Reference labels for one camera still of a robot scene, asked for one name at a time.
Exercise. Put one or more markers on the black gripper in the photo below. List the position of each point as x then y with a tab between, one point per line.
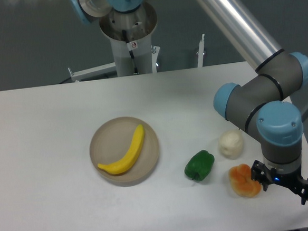
288	176

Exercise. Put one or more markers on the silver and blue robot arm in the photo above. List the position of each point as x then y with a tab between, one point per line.
258	108

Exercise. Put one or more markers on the yellow banana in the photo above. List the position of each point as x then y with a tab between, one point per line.
129	159

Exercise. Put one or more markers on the beige round plate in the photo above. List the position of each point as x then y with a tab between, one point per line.
112	141

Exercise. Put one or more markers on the orange bread roll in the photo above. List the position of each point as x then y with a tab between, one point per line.
242	183

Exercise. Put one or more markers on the white garlic bulb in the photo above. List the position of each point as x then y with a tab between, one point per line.
231	144

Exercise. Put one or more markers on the green bell pepper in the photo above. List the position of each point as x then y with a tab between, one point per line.
199	166

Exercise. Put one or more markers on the white metal post right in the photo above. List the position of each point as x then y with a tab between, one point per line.
201	52

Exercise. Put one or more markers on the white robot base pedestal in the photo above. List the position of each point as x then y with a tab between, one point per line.
134	57

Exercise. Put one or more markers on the white metal bracket left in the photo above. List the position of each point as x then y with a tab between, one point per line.
92	72

